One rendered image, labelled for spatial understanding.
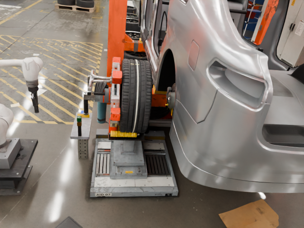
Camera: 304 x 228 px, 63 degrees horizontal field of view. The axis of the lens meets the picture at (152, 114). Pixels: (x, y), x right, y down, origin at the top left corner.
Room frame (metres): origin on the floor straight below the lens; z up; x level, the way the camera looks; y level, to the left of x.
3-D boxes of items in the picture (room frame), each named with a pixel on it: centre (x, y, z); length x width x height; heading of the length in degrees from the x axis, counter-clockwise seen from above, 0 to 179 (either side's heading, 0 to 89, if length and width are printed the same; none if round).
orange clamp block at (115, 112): (1.65, 0.29, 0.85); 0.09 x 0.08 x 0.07; 12
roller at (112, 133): (1.86, 0.23, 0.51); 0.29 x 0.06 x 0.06; 102
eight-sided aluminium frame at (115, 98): (1.95, 0.36, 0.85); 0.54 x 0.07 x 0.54; 12
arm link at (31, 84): (1.69, 0.96, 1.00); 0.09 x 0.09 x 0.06
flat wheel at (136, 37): (5.53, 0.66, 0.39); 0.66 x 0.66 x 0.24
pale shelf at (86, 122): (2.00, 0.68, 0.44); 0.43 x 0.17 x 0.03; 12
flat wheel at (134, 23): (6.96, 0.93, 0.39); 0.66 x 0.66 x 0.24
